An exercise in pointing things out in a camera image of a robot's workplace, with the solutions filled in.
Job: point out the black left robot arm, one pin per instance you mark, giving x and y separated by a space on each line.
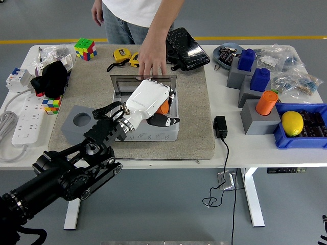
58 176

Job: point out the clear bag of brown parts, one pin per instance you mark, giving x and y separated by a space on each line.
306 84

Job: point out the blue plastic bin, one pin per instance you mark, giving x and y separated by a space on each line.
301 143

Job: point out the person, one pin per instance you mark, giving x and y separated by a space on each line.
132 10

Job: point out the white circuit breaker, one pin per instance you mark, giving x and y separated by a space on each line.
16 80

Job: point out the black capacitors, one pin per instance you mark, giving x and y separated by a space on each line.
315 122

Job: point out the transparent hinged box lid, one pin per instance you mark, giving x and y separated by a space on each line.
120 84

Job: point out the small metal tweezers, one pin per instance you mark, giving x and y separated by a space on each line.
217 67

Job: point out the person's left hand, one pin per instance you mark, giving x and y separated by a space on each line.
152 58

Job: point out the clear bag of white parts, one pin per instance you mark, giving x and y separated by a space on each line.
55 52

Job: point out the black cloth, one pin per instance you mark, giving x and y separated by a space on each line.
52 79

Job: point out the orange cylinder battery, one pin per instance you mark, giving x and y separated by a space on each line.
265 103
163 108

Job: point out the large colourful puzzle cube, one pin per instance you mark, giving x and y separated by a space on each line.
85 48

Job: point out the grey-brown mat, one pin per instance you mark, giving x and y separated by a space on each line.
158 150

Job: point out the black wrapped batteries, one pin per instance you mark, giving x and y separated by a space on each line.
226 56

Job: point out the person's left forearm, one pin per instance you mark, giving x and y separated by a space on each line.
163 23

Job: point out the black glossy pouch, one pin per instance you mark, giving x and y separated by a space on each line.
187 49

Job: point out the blue plastic block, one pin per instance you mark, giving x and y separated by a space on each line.
246 60
260 80

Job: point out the person's right hand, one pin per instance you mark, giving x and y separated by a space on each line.
97 15

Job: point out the person's right forearm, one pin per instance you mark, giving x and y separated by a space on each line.
98 2

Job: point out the small colourful puzzle cube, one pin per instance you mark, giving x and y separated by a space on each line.
52 106

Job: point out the blue-grey dish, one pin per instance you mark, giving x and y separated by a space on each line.
217 57

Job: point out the white table leg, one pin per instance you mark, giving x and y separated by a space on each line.
253 199
72 214

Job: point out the yellow lemon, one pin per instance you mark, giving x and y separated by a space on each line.
292 123

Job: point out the clear bag with white label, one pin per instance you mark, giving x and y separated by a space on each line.
269 60

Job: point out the black power adapter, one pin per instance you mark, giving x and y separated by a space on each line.
220 126

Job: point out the small green object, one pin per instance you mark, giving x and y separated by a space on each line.
275 91

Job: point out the silver metal bracket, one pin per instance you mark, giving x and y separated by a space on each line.
227 182

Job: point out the grey plastic junction box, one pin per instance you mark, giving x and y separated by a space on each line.
153 135

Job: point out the clear bag of blue parts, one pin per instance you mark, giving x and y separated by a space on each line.
293 62

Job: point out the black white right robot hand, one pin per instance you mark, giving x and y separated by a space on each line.
324 229

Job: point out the black table control panel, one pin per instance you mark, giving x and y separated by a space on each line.
286 170

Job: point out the white power strip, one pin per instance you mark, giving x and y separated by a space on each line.
28 120

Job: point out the grey holder block with hole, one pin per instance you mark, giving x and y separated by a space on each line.
69 128

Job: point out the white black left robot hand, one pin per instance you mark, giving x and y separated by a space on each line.
148 98

